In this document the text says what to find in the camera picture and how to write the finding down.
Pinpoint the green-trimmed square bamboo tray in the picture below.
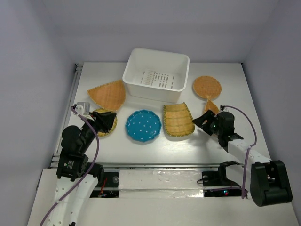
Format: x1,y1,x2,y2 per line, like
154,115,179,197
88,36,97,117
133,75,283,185
163,102,195,137

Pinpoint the round green-trimmed bamboo plate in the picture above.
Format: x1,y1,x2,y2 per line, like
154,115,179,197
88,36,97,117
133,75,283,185
95,108,118,137

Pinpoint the aluminium front rail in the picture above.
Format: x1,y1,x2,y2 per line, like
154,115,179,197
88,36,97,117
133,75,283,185
48,161,273,169

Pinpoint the orange leaf-shaped woven tray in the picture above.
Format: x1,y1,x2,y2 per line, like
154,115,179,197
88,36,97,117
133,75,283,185
204,96,220,114

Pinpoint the aluminium rail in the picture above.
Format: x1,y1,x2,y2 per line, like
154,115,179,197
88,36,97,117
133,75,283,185
48,161,273,169
50,63,83,167

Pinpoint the round orange woven plate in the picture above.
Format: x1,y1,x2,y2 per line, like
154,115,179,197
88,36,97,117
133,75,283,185
192,76,222,99

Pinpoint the orange teardrop woven tray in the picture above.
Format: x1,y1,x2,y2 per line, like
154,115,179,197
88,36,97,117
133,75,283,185
87,80,126,112

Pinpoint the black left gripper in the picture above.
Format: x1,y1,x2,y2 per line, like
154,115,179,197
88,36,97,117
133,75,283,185
79,110,116,152

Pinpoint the white plastic bin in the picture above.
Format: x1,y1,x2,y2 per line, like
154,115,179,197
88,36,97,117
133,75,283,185
122,48,190,103

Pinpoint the blue polka dot plate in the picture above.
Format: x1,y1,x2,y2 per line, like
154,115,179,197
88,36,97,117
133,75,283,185
125,109,162,143

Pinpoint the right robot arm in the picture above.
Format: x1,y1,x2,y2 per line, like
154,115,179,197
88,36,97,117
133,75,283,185
192,110,293,207

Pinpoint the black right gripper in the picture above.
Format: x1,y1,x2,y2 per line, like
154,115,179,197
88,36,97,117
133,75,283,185
191,109,222,136

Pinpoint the aluminium left rail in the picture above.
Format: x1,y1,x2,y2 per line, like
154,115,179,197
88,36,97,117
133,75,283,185
50,63,83,167

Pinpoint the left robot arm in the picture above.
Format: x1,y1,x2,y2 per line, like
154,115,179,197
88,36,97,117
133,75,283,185
41,111,116,226

